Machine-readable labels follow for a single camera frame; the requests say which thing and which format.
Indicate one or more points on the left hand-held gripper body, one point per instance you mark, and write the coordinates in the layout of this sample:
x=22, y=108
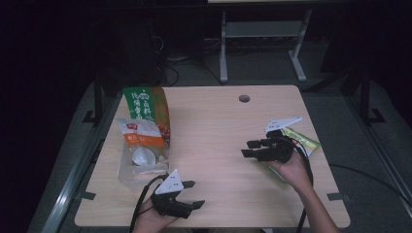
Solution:
x=170, y=186

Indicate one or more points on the large green and red packet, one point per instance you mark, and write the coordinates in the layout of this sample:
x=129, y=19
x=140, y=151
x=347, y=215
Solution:
x=147, y=103

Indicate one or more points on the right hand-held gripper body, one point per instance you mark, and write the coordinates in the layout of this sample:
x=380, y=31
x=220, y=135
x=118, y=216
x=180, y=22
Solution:
x=278, y=150

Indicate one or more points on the white and orange packet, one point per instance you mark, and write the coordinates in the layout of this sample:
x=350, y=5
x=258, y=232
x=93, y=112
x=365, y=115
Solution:
x=142, y=134

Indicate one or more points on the person's right hand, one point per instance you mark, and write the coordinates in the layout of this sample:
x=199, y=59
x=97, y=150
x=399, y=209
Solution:
x=296, y=173

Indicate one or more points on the white and green packet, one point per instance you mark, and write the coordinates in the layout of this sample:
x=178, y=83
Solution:
x=306, y=142

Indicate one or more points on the person's left hand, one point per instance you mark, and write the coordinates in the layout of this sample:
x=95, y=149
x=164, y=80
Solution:
x=148, y=221

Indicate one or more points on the black table edge bracket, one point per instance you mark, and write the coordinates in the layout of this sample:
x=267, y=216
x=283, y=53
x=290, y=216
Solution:
x=88, y=195
x=336, y=196

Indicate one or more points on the black metal stand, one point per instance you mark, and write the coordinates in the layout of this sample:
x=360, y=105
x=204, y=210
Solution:
x=97, y=103
x=366, y=103

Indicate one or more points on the small silver packet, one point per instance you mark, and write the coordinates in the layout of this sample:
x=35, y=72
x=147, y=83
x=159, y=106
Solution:
x=144, y=157

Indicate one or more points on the clear plastic container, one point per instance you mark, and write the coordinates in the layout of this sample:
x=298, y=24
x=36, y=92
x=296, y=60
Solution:
x=142, y=176

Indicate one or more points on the grey metal rail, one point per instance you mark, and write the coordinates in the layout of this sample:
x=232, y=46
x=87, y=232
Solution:
x=69, y=191
x=382, y=152

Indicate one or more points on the white metal stand frame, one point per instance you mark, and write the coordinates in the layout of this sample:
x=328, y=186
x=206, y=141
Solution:
x=262, y=29

